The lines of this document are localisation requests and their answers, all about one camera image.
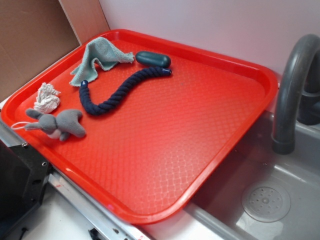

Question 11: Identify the grey plastic sink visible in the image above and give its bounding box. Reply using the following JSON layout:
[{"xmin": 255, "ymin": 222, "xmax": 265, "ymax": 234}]
[{"xmin": 185, "ymin": 112, "xmax": 320, "ymax": 240}]

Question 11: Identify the light green cloth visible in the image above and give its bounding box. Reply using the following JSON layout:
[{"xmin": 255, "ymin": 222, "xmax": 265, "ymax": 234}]
[{"xmin": 69, "ymin": 37, "xmax": 135, "ymax": 87}]

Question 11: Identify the dark green oval case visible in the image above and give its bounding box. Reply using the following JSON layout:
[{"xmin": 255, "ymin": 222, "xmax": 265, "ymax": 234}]
[{"xmin": 135, "ymin": 51, "xmax": 172, "ymax": 68}]

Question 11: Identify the grey plastic faucet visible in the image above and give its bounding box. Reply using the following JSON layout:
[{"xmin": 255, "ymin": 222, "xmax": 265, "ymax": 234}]
[{"xmin": 271, "ymin": 34, "xmax": 320, "ymax": 155}]

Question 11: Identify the dark blue twisted rope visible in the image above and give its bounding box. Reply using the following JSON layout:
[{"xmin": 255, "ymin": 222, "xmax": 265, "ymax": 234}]
[{"xmin": 79, "ymin": 66, "xmax": 173, "ymax": 117}]

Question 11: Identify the grey plush bunny toy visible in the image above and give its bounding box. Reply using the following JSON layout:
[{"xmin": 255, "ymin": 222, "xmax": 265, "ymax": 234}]
[{"xmin": 11, "ymin": 109, "xmax": 86, "ymax": 142}]

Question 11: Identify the red plastic tray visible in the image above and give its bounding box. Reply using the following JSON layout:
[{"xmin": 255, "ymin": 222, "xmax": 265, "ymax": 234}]
[{"xmin": 17, "ymin": 29, "xmax": 278, "ymax": 225}]

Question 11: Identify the crumpled white paper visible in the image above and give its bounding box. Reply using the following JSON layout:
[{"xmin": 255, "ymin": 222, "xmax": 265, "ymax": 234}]
[{"xmin": 33, "ymin": 82, "xmax": 61, "ymax": 114}]

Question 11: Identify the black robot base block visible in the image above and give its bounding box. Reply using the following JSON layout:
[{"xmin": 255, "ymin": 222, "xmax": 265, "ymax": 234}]
[{"xmin": 0, "ymin": 141, "xmax": 51, "ymax": 240}]

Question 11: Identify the brown cardboard panel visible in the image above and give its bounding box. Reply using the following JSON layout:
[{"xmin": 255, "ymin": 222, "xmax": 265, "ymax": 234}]
[{"xmin": 0, "ymin": 0, "xmax": 110, "ymax": 101}]

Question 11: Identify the silver aluminium rail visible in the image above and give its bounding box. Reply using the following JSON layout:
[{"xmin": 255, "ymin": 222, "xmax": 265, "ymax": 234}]
[{"xmin": 0, "ymin": 119, "xmax": 141, "ymax": 240}]

